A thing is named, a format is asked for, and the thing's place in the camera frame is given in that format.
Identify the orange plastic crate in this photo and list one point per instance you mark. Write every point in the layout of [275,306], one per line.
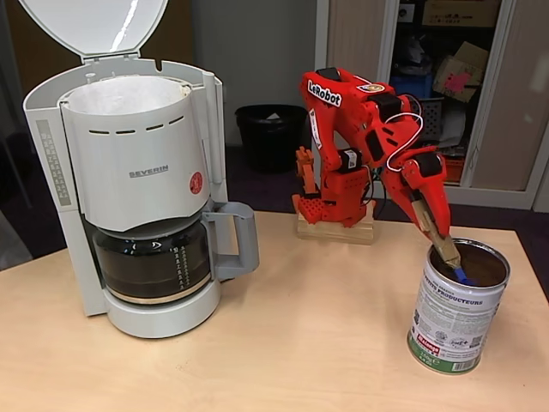
[454,171]

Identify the cardboard box pink mark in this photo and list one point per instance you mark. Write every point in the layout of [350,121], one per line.
[461,77]

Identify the blue plastic crate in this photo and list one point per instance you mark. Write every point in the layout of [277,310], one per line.
[422,88]

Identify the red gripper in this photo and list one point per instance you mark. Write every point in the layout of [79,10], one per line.
[430,188]

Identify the brown labelled cardboard box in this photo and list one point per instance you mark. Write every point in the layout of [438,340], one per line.
[472,13]

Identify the grey tambour door cabinet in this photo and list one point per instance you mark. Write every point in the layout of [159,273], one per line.
[356,43]

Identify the grey perforated basket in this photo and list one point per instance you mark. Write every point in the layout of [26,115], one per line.
[433,118]

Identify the wooden base block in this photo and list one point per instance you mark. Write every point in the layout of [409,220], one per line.
[334,234]

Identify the white label plate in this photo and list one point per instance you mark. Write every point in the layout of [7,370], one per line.
[406,12]

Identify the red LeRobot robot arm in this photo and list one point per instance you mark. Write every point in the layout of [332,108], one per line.
[326,129]

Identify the white green coffee tin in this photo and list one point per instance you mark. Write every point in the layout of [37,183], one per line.
[454,317]

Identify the black bag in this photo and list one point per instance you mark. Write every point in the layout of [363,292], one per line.
[416,56]

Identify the orange table clamp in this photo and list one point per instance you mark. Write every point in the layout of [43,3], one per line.
[305,171]

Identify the white paper coffee filter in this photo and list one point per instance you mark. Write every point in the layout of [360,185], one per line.
[124,96]

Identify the white drip coffee maker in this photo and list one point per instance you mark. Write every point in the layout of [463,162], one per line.
[137,141]

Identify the black waste bin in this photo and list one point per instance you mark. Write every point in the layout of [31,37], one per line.
[266,141]

